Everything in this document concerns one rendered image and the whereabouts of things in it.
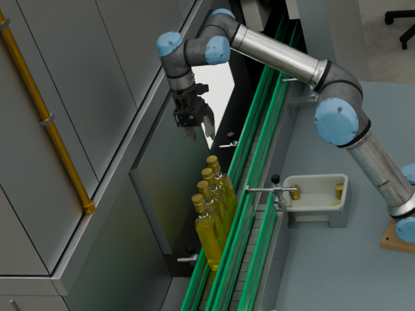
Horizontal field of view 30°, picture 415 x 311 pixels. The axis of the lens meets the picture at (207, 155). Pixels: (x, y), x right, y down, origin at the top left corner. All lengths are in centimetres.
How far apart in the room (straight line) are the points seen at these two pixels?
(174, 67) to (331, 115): 44
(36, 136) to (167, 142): 67
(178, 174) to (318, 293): 57
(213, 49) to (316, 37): 113
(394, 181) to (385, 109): 92
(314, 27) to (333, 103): 107
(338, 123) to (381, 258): 59
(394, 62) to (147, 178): 281
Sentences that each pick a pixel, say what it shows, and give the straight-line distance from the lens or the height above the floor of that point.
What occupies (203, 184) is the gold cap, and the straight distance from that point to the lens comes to 228.
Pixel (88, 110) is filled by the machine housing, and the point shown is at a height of 157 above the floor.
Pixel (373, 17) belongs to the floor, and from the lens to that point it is 531.
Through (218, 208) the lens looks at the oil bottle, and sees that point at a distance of 233.
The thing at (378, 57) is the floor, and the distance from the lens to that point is 488.
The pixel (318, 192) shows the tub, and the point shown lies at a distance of 274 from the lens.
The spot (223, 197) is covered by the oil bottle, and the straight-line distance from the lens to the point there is 237.
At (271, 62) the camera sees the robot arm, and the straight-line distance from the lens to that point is 219.
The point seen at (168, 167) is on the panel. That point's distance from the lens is 235.
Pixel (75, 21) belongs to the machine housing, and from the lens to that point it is 198.
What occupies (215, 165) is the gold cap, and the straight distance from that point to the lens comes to 236.
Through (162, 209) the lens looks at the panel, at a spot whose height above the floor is 112.
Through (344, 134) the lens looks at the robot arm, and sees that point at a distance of 209.
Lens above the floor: 254
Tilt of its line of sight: 35 degrees down
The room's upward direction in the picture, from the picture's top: 19 degrees counter-clockwise
